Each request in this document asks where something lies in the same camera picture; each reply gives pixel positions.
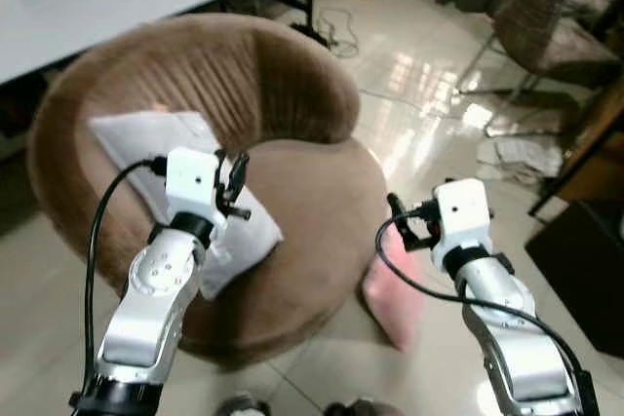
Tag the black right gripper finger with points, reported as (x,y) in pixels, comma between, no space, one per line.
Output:
(396,206)

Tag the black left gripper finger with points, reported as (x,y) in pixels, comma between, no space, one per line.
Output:
(221,169)
(239,172)

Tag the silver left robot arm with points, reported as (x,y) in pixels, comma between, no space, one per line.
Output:
(146,319)

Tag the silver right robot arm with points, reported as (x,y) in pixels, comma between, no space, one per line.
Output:
(517,338)

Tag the brown round velvet sofa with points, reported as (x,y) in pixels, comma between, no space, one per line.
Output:
(302,202)

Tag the pink pillow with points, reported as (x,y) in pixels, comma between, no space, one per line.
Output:
(395,299)

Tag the white rectangular pillow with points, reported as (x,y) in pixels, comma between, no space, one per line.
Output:
(136,138)

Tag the white crumpled cloth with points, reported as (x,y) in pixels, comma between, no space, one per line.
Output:
(522,155)

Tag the black box cabinet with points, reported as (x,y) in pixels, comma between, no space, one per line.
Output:
(585,270)

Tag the brown wooden table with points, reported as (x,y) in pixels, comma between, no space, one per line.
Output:
(595,158)

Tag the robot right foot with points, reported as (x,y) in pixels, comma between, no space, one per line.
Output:
(363,408)

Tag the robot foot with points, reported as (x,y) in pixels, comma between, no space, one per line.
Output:
(242,406)
(363,408)

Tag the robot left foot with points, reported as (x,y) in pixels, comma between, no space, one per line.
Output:
(242,406)

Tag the brown wicker chair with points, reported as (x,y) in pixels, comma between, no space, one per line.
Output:
(561,26)

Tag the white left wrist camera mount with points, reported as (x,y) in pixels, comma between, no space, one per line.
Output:
(190,182)

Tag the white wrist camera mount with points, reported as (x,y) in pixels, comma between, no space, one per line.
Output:
(460,209)
(190,182)

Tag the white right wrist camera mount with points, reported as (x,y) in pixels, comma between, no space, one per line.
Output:
(460,209)

